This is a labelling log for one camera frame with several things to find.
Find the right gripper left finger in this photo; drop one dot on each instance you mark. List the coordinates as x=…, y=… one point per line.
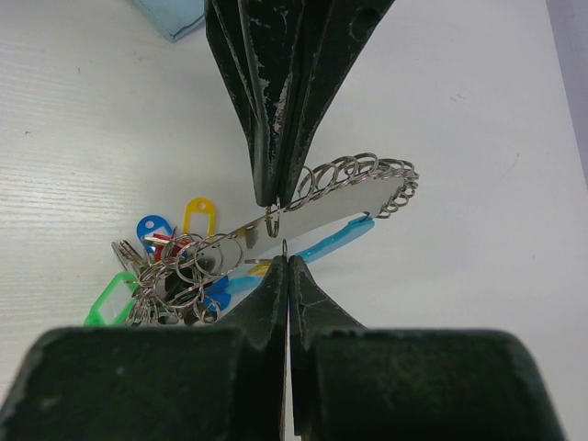
x=254, y=348

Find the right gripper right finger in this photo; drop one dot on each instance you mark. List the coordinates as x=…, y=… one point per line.
x=310, y=311

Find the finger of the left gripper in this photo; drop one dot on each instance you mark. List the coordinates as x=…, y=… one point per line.
x=253, y=45
x=332, y=35

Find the yellow key tag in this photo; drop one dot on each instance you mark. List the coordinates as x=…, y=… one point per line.
x=259, y=266

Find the light blue cloth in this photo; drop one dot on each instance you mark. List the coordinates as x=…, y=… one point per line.
x=173, y=19

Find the blue key fob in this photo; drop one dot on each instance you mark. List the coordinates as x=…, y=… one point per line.
x=150, y=225

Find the light blue handle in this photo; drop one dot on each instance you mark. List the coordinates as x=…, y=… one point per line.
x=352, y=231

